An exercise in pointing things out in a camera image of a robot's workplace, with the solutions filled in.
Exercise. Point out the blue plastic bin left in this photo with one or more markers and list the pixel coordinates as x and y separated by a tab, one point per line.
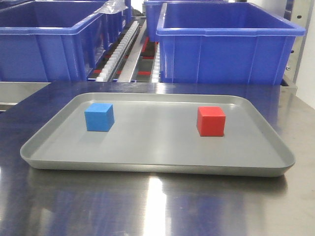
46	41

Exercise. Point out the white roller conveyor rail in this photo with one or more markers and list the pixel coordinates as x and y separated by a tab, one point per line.
111	66

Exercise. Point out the red cube block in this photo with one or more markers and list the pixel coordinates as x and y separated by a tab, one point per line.
210	121

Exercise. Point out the steel shelf divider rail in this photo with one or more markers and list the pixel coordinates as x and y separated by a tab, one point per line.
130	68

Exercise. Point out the grey metal tray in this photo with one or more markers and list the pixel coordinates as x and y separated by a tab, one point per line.
158	133

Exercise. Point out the steel shelf upright post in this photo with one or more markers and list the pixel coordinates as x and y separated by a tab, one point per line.
301	15

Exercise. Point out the blue bin back left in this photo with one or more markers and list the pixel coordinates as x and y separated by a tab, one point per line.
115	25

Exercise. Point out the clear plastic sheet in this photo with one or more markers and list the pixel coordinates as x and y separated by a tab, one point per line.
112	7

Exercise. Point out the blue plastic bin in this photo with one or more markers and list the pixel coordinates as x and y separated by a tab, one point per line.
46	41
223	43

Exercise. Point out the blue plastic bin right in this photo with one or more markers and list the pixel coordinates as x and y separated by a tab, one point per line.
223	43

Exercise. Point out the blue cube block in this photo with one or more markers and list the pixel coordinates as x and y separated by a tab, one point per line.
99	117

